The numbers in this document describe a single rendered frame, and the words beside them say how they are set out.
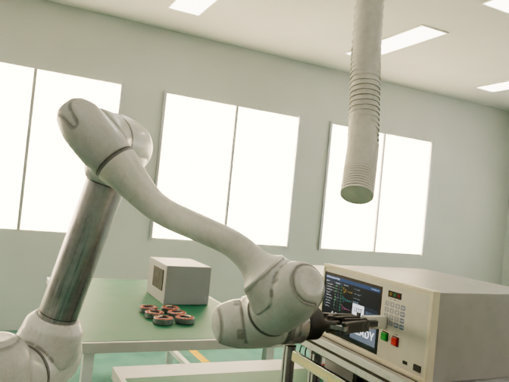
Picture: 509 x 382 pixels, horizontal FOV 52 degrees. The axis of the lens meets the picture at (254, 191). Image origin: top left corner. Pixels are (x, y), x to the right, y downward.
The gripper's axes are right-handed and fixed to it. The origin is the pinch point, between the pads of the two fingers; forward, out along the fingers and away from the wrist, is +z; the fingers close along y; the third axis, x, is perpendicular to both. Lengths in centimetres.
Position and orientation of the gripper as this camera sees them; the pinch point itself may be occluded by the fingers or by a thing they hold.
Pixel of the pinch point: (373, 322)
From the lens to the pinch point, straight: 134.4
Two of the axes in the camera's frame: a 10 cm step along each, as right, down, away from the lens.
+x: 1.0, -9.9, 0.3
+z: 9.0, 1.0, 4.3
